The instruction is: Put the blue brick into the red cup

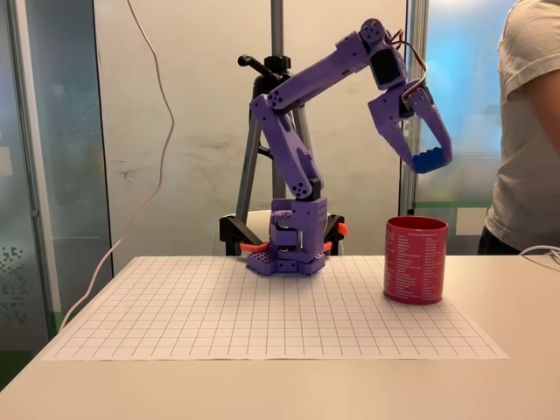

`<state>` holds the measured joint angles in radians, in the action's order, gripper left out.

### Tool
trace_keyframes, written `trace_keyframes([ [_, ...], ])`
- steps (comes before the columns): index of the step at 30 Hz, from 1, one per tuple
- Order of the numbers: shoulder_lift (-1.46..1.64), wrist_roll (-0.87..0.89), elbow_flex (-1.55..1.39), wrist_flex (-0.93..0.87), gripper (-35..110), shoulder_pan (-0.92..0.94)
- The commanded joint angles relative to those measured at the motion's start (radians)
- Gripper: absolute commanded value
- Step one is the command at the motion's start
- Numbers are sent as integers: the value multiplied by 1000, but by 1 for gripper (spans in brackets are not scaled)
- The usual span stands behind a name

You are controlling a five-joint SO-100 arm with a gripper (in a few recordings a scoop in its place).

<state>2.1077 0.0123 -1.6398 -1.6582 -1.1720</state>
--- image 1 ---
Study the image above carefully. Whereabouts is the red white black servo wire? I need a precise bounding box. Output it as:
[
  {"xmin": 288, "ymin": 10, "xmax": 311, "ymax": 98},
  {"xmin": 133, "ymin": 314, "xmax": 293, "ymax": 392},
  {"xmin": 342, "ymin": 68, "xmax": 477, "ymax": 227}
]
[{"xmin": 387, "ymin": 28, "xmax": 430, "ymax": 106}]

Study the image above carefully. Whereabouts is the grey black tripod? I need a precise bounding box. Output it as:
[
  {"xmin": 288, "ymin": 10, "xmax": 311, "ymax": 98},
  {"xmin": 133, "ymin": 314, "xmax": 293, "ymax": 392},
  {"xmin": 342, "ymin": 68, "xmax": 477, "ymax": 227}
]
[{"xmin": 235, "ymin": 0, "xmax": 316, "ymax": 220}]

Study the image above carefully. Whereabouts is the grey metal frame post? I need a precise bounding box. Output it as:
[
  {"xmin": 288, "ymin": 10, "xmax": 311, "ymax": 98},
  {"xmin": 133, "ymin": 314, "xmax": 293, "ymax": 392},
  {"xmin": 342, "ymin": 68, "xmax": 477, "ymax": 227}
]
[
  {"xmin": 6, "ymin": 0, "xmax": 62, "ymax": 338},
  {"xmin": 400, "ymin": 0, "xmax": 430, "ymax": 215}
]

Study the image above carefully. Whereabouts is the red cup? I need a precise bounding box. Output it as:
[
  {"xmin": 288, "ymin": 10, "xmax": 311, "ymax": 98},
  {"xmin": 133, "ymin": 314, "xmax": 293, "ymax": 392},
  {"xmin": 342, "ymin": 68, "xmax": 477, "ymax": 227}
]
[{"xmin": 382, "ymin": 215, "xmax": 449, "ymax": 306}]

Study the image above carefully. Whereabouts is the person in grey t-shirt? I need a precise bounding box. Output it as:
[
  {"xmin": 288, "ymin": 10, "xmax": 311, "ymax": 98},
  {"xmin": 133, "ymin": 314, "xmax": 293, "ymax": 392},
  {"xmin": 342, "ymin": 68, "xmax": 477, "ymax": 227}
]
[{"xmin": 476, "ymin": 0, "xmax": 560, "ymax": 257}]

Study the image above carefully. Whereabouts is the black orange table clamp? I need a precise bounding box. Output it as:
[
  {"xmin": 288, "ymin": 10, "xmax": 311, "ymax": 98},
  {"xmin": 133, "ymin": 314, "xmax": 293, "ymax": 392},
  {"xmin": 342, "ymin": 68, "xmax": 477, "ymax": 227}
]
[
  {"xmin": 317, "ymin": 213, "xmax": 351, "ymax": 257},
  {"xmin": 218, "ymin": 213, "xmax": 272, "ymax": 257}
]

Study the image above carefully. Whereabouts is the blue toy brick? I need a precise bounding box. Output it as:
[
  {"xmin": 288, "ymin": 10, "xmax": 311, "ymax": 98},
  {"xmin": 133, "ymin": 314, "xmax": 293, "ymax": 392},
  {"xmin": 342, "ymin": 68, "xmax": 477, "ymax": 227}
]
[{"xmin": 410, "ymin": 148, "xmax": 450, "ymax": 175}]

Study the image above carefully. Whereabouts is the white cable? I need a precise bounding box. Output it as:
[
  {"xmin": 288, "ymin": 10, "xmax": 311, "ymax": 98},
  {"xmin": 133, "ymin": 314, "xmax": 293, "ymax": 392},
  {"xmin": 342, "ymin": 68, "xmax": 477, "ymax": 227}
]
[{"xmin": 519, "ymin": 243, "xmax": 560, "ymax": 266}]

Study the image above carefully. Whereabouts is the white grid paper sheet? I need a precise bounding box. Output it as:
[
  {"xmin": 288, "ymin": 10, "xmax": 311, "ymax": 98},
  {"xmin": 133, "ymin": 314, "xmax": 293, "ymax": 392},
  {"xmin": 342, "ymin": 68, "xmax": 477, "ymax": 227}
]
[{"xmin": 41, "ymin": 255, "xmax": 511, "ymax": 362}]

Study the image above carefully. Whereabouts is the pink cable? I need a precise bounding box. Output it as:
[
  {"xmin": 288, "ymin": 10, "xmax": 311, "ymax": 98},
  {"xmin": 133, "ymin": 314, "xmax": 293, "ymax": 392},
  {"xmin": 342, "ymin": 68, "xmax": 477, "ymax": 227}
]
[{"xmin": 59, "ymin": 0, "xmax": 176, "ymax": 332}]

